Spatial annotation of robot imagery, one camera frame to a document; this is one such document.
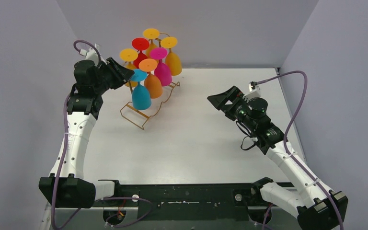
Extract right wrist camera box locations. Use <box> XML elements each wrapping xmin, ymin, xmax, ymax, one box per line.
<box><xmin>246</xmin><ymin>81</ymin><xmax>261</xmax><ymax>101</ymax></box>

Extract blue plastic wine glass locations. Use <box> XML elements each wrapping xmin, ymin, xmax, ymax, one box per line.
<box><xmin>131</xmin><ymin>69</ymin><xmax>151</xmax><ymax>110</ymax></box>

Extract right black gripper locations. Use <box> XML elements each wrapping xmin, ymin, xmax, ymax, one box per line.
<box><xmin>208</xmin><ymin>86</ymin><xmax>257</xmax><ymax>131</ymax></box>

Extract yellow front-left wine glass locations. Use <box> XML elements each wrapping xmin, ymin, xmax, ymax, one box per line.
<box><xmin>119</xmin><ymin>48</ymin><xmax>138</xmax><ymax>91</ymax></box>

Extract gold wire glass rack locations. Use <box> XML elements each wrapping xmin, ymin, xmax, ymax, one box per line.
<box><xmin>120</xmin><ymin>31</ymin><xmax>180</xmax><ymax>130</ymax></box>

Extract orange plastic wine glass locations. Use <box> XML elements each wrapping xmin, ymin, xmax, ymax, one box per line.
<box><xmin>138</xmin><ymin>58</ymin><xmax>163</xmax><ymax>99</ymax></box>

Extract magenta plastic wine glass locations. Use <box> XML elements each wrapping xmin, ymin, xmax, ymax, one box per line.
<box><xmin>150</xmin><ymin>47</ymin><xmax>172</xmax><ymax>87</ymax></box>

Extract yellow right wine glass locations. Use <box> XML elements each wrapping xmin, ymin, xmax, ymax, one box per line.
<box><xmin>161</xmin><ymin>36</ymin><xmax>182</xmax><ymax>76</ymax></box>

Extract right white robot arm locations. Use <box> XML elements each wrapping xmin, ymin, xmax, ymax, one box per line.
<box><xmin>207</xmin><ymin>86</ymin><xmax>348</xmax><ymax>230</ymax></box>

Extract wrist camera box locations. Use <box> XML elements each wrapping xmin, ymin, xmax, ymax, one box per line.
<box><xmin>85</xmin><ymin>44</ymin><xmax>100</xmax><ymax>66</ymax></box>
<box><xmin>246</xmin><ymin>81</ymin><xmax>261</xmax><ymax>101</ymax></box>

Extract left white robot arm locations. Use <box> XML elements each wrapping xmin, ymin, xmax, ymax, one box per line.
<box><xmin>38</xmin><ymin>57</ymin><xmax>134</xmax><ymax>208</ymax></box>

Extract black base frame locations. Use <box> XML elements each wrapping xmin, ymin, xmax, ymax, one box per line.
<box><xmin>103</xmin><ymin>181</ymin><xmax>296</xmax><ymax>227</ymax></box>

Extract yellow back wine glass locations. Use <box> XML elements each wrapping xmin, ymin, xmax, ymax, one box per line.
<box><xmin>142</xmin><ymin>28</ymin><xmax>160</xmax><ymax>58</ymax></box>

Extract red plastic wine glass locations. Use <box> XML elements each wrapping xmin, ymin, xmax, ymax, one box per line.
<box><xmin>131</xmin><ymin>37</ymin><xmax>150</xmax><ymax>68</ymax></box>

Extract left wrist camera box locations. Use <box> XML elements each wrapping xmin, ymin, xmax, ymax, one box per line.
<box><xmin>85</xmin><ymin>44</ymin><xmax>100</xmax><ymax>66</ymax></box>

